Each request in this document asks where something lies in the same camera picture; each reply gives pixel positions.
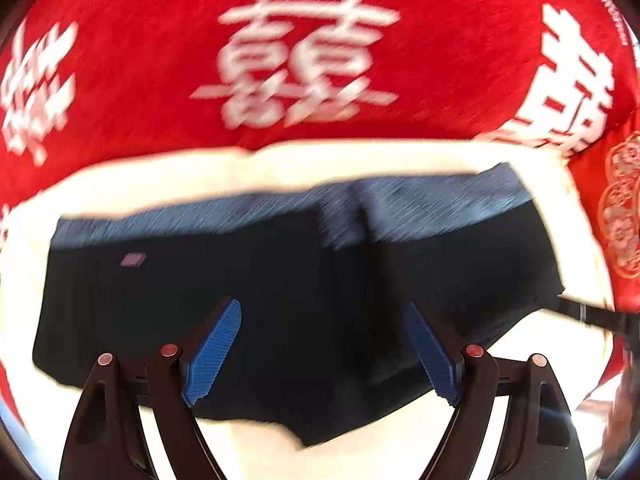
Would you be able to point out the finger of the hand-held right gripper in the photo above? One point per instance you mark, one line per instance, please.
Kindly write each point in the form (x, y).
(595, 316)

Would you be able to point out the cream blanket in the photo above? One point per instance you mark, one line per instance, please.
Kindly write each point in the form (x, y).
(280, 165)

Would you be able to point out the black pants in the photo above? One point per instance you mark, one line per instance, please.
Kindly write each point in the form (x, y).
(300, 280)

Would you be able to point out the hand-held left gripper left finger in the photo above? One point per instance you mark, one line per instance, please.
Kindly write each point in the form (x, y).
(215, 352)

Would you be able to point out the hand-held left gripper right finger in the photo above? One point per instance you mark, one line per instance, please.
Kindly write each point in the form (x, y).
(432, 355)

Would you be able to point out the red printed blanket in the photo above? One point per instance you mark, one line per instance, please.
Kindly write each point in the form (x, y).
(150, 70)

